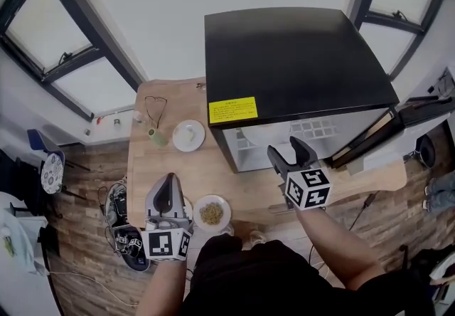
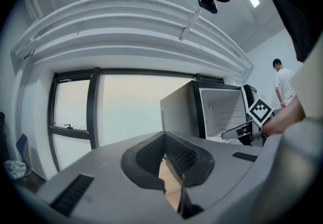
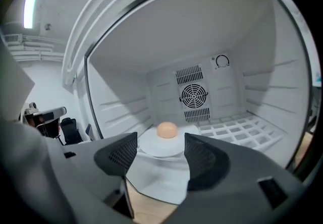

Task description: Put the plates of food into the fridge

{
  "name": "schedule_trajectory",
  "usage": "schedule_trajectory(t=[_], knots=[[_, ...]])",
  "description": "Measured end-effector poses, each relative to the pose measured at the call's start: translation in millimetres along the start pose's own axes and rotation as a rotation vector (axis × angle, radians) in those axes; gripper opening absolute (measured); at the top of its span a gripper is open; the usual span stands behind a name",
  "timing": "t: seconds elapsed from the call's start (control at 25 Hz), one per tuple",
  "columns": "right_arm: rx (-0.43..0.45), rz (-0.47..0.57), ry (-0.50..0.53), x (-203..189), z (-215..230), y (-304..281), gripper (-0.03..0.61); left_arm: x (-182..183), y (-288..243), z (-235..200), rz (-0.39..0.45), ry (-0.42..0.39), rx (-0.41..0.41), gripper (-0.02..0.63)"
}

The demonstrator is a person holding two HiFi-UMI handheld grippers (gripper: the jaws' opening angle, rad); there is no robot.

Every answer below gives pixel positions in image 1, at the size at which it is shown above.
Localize person's right forearm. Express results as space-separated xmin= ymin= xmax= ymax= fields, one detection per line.
xmin=294 ymin=206 xmax=387 ymax=291

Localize green cup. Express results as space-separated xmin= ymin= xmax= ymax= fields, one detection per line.
xmin=147 ymin=127 xmax=169 ymax=148

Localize white floor cable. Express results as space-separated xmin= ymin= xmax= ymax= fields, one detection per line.
xmin=48 ymin=270 xmax=139 ymax=308

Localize white side desk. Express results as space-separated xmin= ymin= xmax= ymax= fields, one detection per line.
xmin=0 ymin=191 xmax=54 ymax=316

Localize clear plastic bag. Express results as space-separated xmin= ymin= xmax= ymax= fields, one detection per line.
xmin=0 ymin=207 xmax=49 ymax=276

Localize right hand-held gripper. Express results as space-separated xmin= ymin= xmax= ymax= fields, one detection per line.
xmin=267 ymin=135 xmax=333 ymax=211

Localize bags of equipment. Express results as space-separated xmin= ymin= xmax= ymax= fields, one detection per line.
xmin=104 ymin=181 xmax=150 ymax=272

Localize person's right shoe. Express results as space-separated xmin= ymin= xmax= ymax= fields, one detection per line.
xmin=248 ymin=230 xmax=266 ymax=246

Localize blue chair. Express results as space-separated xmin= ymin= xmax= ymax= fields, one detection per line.
xmin=27 ymin=128 xmax=90 ymax=201

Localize large black-frame window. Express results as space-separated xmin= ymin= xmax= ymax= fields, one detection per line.
xmin=0 ymin=0 xmax=149 ymax=122

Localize black office chair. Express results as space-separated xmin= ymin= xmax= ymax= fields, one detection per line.
xmin=397 ymin=243 xmax=455 ymax=308

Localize thin wire-frame glasses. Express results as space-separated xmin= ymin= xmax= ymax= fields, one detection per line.
xmin=144 ymin=95 xmax=168 ymax=130

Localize black waste bin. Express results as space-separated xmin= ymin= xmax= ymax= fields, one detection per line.
xmin=415 ymin=133 xmax=437 ymax=169

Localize patterned round cushion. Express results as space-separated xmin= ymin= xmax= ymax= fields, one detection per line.
xmin=40 ymin=153 xmax=65 ymax=195

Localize black power adapter with cable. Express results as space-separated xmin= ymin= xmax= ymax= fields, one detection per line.
xmin=348 ymin=191 xmax=380 ymax=232

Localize pile of green-brown grains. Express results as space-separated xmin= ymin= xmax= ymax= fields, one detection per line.
xmin=198 ymin=202 xmax=224 ymax=226

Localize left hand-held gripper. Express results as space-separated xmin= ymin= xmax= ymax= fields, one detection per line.
xmin=140 ymin=172 xmax=196 ymax=263

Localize person's black shorts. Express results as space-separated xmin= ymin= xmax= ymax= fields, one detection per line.
xmin=181 ymin=234 xmax=437 ymax=316

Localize person's left forearm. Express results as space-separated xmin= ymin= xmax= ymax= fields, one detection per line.
xmin=134 ymin=259 xmax=188 ymax=316

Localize black mini fridge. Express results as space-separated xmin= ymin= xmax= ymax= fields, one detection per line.
xmin=204 ymin=6 xmax=455 ymax=177

